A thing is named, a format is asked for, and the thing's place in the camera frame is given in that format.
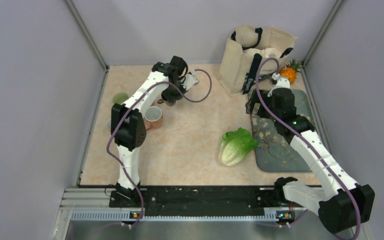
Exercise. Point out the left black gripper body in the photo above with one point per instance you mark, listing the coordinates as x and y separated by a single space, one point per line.
171 93

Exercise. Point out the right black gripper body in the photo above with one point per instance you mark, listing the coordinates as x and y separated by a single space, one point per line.
268 101

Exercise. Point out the pink mug large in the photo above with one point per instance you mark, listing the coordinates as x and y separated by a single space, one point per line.
153 118

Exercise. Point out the light green mug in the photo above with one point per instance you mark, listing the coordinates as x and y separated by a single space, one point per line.
120 97

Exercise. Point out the brown mug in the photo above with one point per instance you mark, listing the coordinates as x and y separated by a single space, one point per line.
168 103

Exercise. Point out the grey blue mug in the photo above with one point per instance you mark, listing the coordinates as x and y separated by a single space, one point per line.
108 125

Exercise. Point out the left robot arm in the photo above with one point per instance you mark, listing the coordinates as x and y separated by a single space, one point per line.
128 128

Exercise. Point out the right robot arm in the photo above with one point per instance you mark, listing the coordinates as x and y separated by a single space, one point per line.
342 203

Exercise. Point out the toy pineapple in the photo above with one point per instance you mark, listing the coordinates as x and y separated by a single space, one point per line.
291 70

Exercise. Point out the toy lettuce head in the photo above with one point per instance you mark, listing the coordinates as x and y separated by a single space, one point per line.
235 146

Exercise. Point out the beige canvas tote bag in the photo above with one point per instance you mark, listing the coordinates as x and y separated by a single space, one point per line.
246 48

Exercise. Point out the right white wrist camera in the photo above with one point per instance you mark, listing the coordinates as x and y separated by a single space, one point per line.
280 82

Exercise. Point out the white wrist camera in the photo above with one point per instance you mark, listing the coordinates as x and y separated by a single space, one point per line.
189 81
280 82

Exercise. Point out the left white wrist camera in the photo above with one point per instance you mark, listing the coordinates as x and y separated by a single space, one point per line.
189 81

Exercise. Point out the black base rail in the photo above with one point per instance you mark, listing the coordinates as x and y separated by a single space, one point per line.
202 201

